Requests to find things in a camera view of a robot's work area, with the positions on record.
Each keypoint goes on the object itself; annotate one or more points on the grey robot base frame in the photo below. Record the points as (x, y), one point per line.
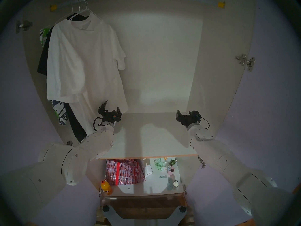
(145, 222)

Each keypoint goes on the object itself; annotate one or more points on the long white shirt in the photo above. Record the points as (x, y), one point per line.
(63, 70)

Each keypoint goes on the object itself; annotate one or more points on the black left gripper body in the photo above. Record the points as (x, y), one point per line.
(106, 118)

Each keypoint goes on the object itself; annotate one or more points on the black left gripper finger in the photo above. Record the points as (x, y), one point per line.
(102, 109)
(119, 115)

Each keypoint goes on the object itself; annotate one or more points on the yellow rail bracket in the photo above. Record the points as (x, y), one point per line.
(221, 4)
(53, 8)

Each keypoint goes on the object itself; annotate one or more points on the orange drink bottle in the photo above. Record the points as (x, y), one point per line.
(106, 187)

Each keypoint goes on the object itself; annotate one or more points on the pink cup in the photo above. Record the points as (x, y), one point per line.
(171, 170)

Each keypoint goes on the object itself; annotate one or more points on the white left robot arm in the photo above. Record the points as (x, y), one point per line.
(58, 162)

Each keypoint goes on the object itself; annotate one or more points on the black star knob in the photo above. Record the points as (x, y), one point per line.
(105, 208)
(182, 209)

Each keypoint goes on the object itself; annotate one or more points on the white short-sleeve t-shirt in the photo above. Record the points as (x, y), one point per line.
(101, 63)

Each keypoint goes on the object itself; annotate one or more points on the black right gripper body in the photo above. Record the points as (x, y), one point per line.
(187, 121)

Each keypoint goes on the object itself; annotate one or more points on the grey-blue flat object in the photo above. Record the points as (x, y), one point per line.
(169, 183)

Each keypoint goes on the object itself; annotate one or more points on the white low shelf board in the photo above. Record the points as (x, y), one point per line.
(155, 185)

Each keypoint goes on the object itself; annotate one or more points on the metal door hinge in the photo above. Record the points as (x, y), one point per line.
(244, 62)
(201, 161)
(69, 143)
(23, 26)

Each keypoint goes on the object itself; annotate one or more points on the small round white object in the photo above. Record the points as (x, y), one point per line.
(176, 183)

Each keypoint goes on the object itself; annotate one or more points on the red plaid woven bag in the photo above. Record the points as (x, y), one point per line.
(124, 172)

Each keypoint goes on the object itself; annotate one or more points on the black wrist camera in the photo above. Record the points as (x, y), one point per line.
(196, 115)
(113, 116)

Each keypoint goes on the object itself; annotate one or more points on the lilac wardrobe door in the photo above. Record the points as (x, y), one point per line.
(270, 122)
(23, 98)

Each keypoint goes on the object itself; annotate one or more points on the black long shirt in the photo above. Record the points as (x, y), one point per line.
(44, 60)

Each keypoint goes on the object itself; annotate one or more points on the floral leaf print skirt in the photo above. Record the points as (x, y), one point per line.
(60, 112)

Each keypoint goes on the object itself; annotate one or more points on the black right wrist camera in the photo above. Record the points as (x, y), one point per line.
(196, 115)

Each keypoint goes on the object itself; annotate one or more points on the white wardrobe cabinet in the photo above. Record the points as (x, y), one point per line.
(169, 74)

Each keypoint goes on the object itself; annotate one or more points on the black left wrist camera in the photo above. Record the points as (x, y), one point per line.
(113, 116)

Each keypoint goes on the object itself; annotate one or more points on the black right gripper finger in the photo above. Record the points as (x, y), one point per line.
(179, 115)

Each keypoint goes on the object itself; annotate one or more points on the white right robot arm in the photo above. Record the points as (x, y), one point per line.
(223, 157)

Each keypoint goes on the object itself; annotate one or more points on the light green crumpled cloth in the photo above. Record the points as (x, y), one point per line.
(160, 163)

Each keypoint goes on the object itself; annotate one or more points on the brown wooden panel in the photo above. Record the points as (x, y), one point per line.
(145, 204)

